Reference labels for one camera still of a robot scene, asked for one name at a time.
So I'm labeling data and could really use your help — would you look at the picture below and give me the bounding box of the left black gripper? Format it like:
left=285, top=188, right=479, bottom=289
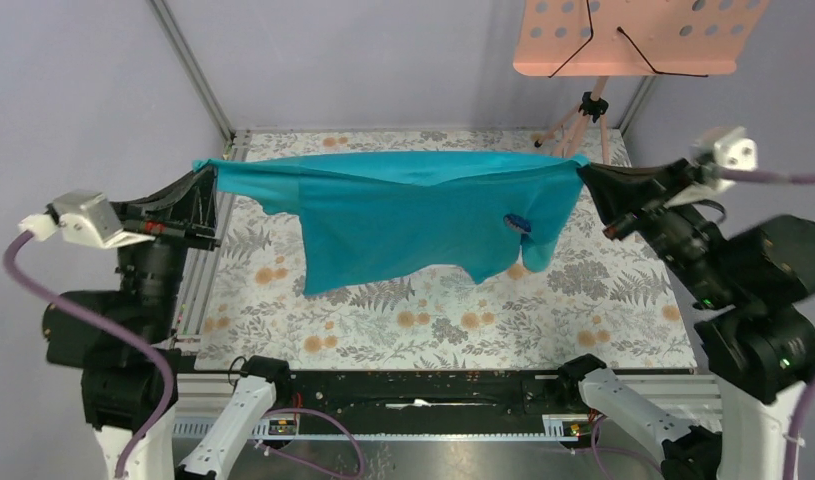
left=117, top=160, right=225, bottom=337

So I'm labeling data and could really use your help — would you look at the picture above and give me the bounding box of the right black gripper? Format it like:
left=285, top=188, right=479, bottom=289
left=575, top=151, right=741, bottom=303

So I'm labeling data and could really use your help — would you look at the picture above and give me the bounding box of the blue round brooch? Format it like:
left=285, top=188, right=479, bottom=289
left=504, top=214, right=532, bottom=235

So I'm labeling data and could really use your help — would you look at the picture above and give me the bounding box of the teal t-shirt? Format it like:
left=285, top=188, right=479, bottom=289
left=193, top=151, right=588, bottom=295

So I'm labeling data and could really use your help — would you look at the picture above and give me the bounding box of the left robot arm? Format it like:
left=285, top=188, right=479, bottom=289
left=42, top=167, right=295, bottom=479

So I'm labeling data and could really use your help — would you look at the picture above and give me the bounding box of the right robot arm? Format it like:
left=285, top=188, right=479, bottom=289
left=556, top=159, right=815, bottom=479

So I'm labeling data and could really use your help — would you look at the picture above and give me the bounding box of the floral table mat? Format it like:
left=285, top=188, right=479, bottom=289
left=196, top=132, right=696, bottom=370

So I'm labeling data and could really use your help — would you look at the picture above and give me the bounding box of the pink music stand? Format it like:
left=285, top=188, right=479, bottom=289
left=513, top=0, right=768, bottom=156

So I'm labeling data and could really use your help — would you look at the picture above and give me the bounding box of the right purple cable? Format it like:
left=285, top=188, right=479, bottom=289
left=583, top=166, right=815, bottom=480

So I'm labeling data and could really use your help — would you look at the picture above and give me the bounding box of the purple cable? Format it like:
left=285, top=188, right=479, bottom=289
left=583, top=166, right=815, bottom=480
left=1, top=230, right=370, bottom=480

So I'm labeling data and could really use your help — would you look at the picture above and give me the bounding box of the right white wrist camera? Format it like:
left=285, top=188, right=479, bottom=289
left=665, top=126, right=758, bottom=207

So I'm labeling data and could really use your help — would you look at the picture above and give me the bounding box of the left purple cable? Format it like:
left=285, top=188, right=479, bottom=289
left=1, top=230, right=370, bottom=480

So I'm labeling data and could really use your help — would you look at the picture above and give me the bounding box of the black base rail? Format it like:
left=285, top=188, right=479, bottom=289
left=276, top=370, right=590, bottom=437

